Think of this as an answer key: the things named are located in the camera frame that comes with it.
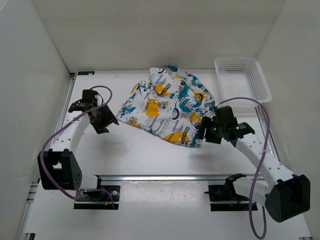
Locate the black corner bracket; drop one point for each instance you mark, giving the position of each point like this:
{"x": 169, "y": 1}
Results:
{"x": 85, "y": 73}

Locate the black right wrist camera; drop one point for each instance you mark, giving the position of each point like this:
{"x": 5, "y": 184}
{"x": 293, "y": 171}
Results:
{"x": 225, "y": 117}

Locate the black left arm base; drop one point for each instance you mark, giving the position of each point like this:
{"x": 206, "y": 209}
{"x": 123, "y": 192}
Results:
{"x": 99, "y": 200}

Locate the aluminium table edge rail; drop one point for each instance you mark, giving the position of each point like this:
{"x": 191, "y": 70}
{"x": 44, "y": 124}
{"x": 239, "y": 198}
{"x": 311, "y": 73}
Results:
{"x": 177, "y": 177}

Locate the white printed shorts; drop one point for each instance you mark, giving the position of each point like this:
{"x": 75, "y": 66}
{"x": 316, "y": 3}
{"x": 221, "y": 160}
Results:
{"x": 170, "y": 105}

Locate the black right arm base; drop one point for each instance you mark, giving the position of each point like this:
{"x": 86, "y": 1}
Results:
{"x": 223, "y": 197}

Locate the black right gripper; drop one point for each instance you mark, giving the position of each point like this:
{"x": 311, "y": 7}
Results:
{"x": 206, "y": 123}

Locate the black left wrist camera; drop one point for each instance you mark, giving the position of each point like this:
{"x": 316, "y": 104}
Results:
{"x": 88, "y": 101}

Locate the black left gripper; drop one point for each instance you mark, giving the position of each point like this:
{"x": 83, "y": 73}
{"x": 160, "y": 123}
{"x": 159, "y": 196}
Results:
{"x": 109, "y": 118}

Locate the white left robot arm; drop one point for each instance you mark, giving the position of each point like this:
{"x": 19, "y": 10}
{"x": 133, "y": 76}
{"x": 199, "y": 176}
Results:
{"x": 58, "y": 167}

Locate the aluminium left side rail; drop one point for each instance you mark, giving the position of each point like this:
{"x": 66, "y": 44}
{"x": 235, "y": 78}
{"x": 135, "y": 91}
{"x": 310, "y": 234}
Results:
{"x": 33, "y": 186}

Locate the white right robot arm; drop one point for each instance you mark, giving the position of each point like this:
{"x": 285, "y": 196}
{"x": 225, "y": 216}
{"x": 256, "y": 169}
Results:
{"x": 286, "y": 194}

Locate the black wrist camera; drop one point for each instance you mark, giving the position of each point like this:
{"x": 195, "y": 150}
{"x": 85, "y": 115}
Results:
{"x": 225, "y": 117}
{"x": 88, "y": 101}

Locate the white plastic mesh basket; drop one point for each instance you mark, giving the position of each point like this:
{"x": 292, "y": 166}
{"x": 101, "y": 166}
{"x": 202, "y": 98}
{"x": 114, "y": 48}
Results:
{"x": 241, "y": 77}

